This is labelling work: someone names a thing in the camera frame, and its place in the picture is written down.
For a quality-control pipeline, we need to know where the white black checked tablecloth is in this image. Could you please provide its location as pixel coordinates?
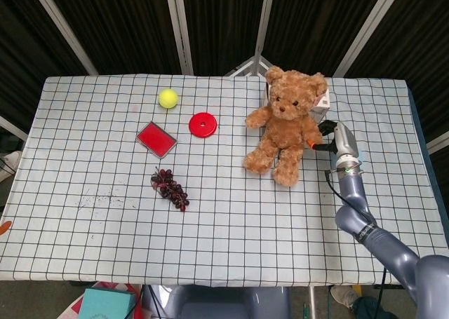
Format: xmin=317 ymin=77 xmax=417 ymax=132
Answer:
xmin=0 ymin=74 xmax=441 ymax=287

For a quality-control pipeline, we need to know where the red round plastic disc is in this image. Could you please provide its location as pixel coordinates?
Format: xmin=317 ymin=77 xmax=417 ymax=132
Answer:
xmin=188 ymin=112 xmax=219 ymax=137

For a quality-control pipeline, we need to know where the red ink pad case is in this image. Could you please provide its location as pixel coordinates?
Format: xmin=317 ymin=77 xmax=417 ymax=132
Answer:
xmin=135 ymin=121 xmax=179 ymax=158

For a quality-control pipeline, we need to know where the brown plush teddy bear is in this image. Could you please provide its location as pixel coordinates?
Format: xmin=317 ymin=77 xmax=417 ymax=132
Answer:
xmin=243 ymin=65 xmax=329 ymax=188

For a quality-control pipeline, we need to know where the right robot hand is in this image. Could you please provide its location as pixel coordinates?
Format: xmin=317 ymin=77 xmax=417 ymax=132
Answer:
xmin=308 ymin=120 xmax=358 ymax=158

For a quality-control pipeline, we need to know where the grey robot torso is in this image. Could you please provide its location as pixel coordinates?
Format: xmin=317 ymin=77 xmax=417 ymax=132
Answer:
xmin=142 ymin=285 xmax=292 ymax=319

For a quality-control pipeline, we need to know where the dark red grape bunch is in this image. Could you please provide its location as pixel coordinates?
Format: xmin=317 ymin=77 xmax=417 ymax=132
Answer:
xmin=150 ymin=168 xmax=190 ymax=213

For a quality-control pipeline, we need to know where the white shoe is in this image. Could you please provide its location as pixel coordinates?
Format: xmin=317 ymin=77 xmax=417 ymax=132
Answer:
xmin=0 ymin=150 xmax=23 ymax=175

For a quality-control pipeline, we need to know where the white cardboard box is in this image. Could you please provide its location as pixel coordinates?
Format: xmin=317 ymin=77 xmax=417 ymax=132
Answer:
xmin=262 ymin=82 xmax=332 ymax=124

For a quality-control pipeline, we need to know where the yellow tennis ball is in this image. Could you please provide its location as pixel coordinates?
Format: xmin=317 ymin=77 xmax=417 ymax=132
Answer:
xmin=158 ymin=88 xmax=180 ymax=109

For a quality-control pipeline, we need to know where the teal cardboard box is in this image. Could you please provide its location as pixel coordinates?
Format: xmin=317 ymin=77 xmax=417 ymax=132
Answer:
xmin=77 ymin=287 xmax=138 ymax=319

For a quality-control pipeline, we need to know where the white partition post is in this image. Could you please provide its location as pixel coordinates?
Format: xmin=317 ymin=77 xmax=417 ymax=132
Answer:
xmin=224 ymin=0 xmax=279 ymax=77
xmin=27 ymin=0 xmax=100 ymax=76
xmin=163 ymin=0 xmax=194 ymax=76
xmin=332 ymin=0 xmax=406 ymax=79

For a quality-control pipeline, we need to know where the worn beige shoe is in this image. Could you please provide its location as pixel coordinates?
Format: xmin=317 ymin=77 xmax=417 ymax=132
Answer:
xmin=329 ymin=285 xmax=366 ymax=311

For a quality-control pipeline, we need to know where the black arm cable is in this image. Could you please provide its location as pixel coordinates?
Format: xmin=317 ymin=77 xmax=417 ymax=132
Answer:
xmin=324 ymin=170 xmax=373 ymax=225

